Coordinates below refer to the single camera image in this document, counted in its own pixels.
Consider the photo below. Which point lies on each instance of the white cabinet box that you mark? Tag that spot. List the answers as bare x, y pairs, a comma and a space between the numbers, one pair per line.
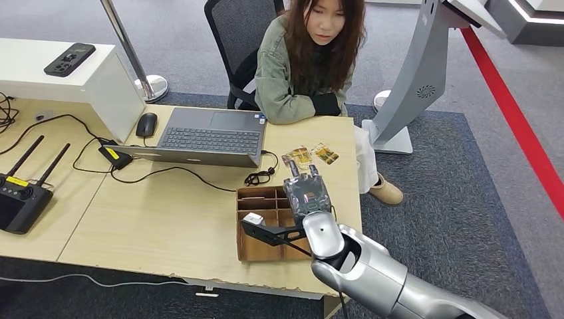
105, 92

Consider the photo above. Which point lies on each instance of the chrome stanchion pole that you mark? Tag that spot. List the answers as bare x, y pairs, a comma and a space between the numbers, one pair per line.
128, 48

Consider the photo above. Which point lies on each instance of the wooden compartment organizer box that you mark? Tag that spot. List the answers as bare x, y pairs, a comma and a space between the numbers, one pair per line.
260, 242

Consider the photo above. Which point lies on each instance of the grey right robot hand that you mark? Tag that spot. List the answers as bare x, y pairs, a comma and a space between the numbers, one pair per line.
308, 196

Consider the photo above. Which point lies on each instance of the white round base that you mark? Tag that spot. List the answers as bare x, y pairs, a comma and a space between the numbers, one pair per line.
381, 100

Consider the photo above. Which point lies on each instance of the black remote controller with antennas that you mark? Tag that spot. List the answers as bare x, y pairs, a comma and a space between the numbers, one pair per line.
22, 207

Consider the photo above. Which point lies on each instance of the grey kiosk stand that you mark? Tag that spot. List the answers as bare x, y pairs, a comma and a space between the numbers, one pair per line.
418, 66

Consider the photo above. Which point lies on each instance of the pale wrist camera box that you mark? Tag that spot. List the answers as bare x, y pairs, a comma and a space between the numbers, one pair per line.
253, 219

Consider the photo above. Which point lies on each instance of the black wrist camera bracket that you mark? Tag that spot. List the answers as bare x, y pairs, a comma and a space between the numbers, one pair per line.
264, 232

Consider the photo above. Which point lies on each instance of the black power adapter yellow label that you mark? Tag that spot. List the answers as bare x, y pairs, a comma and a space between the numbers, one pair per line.
115, 156

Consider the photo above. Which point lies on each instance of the gold ID card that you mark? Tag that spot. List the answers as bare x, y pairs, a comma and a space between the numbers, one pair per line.
327, 154

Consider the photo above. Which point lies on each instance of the tan boot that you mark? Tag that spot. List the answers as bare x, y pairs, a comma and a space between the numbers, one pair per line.
387, 193

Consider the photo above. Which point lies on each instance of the person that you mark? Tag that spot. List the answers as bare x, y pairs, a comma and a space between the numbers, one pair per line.
273, 75

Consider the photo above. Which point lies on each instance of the person's right forearm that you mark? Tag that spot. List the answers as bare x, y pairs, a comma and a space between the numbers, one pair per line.
286, 110

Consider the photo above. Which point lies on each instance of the black smartphone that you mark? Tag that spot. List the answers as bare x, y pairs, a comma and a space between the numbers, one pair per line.
69, 60

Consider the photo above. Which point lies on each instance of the black computer mouse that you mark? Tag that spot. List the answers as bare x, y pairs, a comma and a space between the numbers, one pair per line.
146, 125

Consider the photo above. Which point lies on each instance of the black office chair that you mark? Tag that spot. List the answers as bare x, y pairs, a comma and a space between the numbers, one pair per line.
233, 26

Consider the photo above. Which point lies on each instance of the gold patterned key card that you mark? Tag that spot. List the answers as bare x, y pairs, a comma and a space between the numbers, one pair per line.
303, 154

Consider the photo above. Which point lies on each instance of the white grey display platform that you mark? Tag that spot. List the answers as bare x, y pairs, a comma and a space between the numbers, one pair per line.
528, 26

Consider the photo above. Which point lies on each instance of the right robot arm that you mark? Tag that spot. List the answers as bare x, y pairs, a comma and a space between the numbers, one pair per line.
374, 281

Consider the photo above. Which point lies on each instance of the grey laptop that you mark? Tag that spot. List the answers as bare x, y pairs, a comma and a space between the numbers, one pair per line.
211, 141

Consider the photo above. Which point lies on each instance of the dark grey rug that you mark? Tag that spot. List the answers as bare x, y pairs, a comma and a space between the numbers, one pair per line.
462, 189

